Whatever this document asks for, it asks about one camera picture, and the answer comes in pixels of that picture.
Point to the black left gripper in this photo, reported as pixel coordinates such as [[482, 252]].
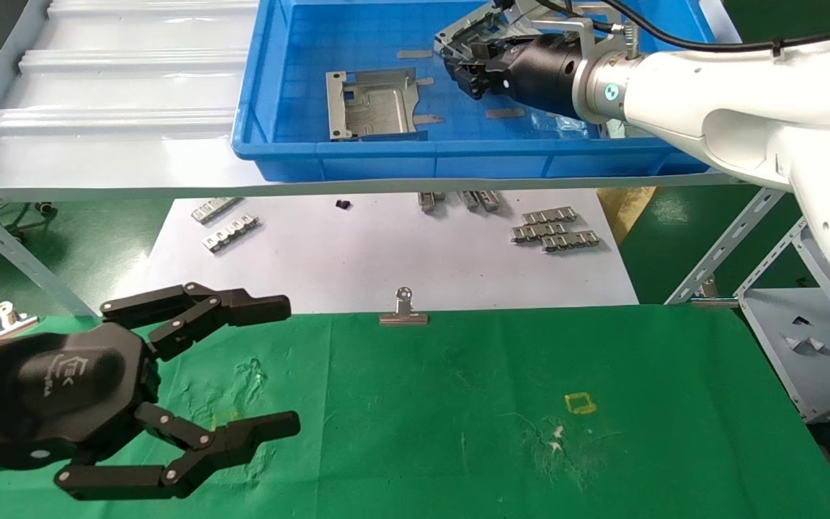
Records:
[[62, 389]]

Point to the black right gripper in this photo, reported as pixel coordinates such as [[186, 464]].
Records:
[[548, 76]]

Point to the bent sheet metal bracket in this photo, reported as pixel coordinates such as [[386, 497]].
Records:
[[379, 108], [458, 32]]

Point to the blue plastic bin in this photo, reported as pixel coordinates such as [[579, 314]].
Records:
[[386, 158]]

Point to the small ribbed metal strip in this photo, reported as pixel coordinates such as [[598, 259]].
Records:
[[570, 241], [231, 233], [550, 215], [489, 202], [429, 202], [217, 210], [468, 201], [534, 232]]

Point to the white paper sheet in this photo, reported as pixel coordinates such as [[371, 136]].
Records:
[[357, 252]]

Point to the green cloth mat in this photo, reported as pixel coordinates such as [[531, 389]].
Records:
[[415, 404]]

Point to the white corrugated shelf board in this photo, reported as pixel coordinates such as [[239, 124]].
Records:
[[119, 144]]

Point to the grey low metal shelf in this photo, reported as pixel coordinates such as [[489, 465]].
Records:
[[782, 375]]

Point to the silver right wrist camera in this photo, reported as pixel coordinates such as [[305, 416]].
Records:
[[563, 27]]

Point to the grey slotted metal rack frame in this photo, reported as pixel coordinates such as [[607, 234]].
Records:
[[19, 258]]

